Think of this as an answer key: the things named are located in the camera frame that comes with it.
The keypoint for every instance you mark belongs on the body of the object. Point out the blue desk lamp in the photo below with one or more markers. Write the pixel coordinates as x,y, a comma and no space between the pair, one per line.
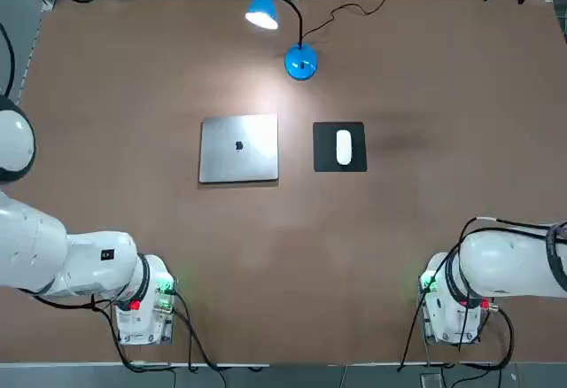
301,64

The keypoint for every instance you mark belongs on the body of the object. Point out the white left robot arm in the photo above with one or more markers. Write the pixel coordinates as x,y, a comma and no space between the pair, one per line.
26,237

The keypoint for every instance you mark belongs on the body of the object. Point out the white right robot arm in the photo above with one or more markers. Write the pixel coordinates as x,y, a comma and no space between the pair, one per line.
509,264

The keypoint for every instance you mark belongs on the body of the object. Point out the white computer mouse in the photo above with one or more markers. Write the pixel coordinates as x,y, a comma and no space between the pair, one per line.
344,146

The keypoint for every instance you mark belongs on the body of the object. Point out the black mouse pad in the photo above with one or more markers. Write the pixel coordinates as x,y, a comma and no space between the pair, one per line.
323,149

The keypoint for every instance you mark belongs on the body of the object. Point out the grey closed laptop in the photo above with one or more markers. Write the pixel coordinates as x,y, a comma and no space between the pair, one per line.
239,162

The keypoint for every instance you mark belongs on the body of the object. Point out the small grey floor plate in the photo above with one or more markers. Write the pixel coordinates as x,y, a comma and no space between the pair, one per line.
429,381

